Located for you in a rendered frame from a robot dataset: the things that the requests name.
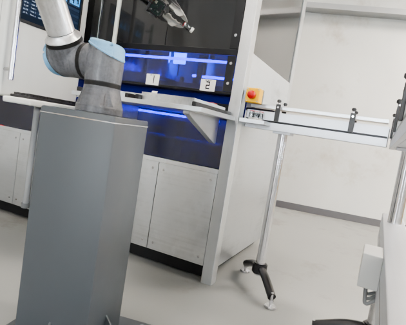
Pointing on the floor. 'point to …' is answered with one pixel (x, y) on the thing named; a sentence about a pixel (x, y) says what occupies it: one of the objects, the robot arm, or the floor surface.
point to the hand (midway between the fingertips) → (183, 22)
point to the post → (231, 140)
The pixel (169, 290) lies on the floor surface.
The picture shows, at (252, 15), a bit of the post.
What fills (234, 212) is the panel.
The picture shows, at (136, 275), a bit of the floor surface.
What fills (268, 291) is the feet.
